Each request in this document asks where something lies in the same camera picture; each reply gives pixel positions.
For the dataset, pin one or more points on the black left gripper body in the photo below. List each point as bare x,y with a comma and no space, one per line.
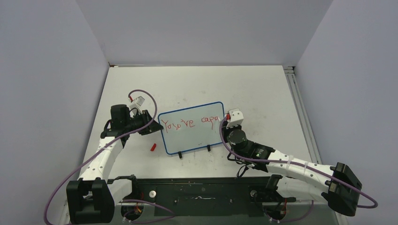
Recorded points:
139,121

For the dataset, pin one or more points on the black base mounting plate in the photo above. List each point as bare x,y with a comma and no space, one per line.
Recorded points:
211,196

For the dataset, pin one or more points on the aluminium right side rail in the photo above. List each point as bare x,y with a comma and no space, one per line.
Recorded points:
302,114

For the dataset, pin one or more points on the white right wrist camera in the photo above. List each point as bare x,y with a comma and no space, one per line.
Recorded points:
234,118

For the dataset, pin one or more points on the blue-framed whiteboard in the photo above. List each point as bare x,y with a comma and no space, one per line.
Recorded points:
191,128

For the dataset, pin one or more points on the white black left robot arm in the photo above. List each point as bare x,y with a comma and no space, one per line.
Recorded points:
112,141

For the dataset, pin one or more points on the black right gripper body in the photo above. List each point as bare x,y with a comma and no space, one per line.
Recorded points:
226,130

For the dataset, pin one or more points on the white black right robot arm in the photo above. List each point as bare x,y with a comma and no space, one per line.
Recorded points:
267,159

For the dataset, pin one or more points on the red marker cap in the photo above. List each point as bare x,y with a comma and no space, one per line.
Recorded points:
153,147

